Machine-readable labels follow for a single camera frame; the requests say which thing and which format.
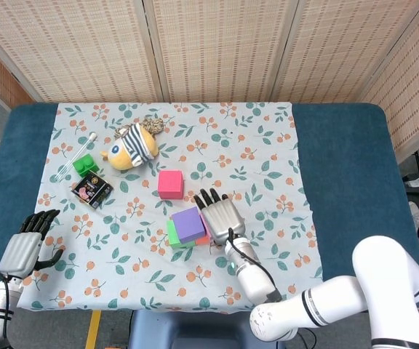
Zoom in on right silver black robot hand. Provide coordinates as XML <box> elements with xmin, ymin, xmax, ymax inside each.
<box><xmin>193</xmin><ymin>188</ymin><xmax>247</xmax><ymax>245</ymax></box>

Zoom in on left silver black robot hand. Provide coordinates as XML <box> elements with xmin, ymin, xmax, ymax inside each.
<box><xmin>0</xmin><ymin>209</ymin><xmax>65</xmax><ymax>279</ymax></box>

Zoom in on purple foam cube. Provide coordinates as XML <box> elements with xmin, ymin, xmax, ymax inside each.
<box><xmin>172</xmin><ymin>206</ymin><xmax>207</xmax><ymax>244</ymax></box>

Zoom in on green foam cube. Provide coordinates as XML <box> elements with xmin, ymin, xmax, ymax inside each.
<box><xmin>166</xmin><ymin>219</ymin><xmax>197</xmax><ymax>250</ymax></box>

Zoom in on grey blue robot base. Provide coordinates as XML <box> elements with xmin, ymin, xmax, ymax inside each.
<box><xmin>127</xmin><ymin>309</ymin><xmax>268</xmax><ymax>349</ymax></box>

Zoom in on red foam cube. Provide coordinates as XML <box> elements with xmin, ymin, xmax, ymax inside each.
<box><xmin>157</xmin><ymin>169</ymin><xmax>185</xmax><ymax>201</ymax></box>

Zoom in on floral print tablecloth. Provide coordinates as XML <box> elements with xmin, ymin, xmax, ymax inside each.
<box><xmin>12</xmin><ymin>102</ymin><xmax>330</xmax><ymax>314</ymax></box>

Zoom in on black snack packet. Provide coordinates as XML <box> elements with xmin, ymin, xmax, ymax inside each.
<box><xmin>71</xmin><ymin>169</ymin><xmax>114</xmax><ymax>211</ymax></box>

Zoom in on green toy brick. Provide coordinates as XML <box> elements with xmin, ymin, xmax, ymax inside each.
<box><xmin>72</xmin><ymin>153</ymin><xmax>100</xmax><ymax>178</ymax></box>

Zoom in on yellow plush toy striped shirt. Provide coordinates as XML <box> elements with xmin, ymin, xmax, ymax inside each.
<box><xmin>99</xmin><ymin>122</ymin><xmax>159</xmax><ymax>172</ymax></box>

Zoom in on woven bamboo folding screen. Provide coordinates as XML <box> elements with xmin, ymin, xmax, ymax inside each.
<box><xmin>0</xmin><ymin>0</ymin><xmax>419</xmax><ymax>164</ymax></box>

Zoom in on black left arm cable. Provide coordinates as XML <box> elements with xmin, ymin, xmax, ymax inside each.
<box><xmin>0</xmin><ymin>272</ymin><xmax>14</xmax><ymax>349</ymax></box>

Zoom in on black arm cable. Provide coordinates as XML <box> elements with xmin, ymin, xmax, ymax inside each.
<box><xmin>227</xmin><ymin>227</ymin><xmax>318</xmax><ymax>349</ymax></box>
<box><xmin>0</xmin><ymin>272</ymin><xmax>14</xmax><ymax>349</ymax></box>

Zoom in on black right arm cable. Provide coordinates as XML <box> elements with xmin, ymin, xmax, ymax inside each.
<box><xmin>227</xmin><ymin>227</ymin><xmax>318</xmax><ymax>349</ymax></box>

